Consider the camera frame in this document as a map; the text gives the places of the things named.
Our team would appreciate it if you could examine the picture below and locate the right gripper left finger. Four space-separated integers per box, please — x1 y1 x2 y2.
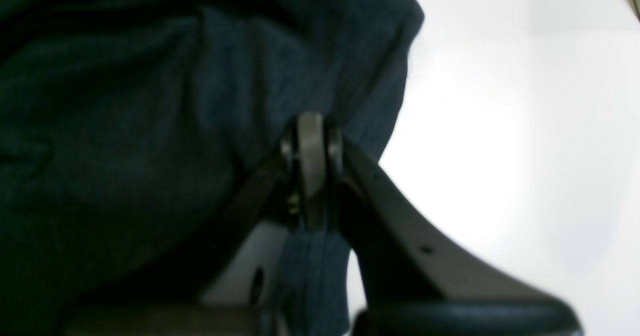
60 112 326 335

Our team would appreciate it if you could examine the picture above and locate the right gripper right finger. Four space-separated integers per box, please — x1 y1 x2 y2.
327 127 584 335

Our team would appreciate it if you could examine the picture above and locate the black t-shirt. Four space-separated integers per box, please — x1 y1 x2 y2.
1 0 425 335

